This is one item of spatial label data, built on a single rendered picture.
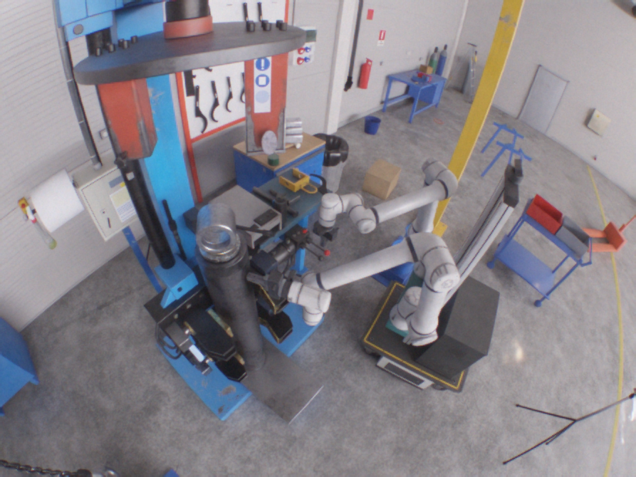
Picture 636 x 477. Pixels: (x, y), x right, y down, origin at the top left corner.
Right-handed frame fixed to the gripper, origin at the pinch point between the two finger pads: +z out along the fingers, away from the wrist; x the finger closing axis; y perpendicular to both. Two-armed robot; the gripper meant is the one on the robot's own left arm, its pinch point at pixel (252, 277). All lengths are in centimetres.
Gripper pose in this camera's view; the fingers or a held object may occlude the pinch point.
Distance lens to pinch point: 123.3
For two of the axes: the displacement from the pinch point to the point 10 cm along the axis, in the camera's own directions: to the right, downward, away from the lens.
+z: -9.5, -2.8, 1.3
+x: -0.9, 6.7, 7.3
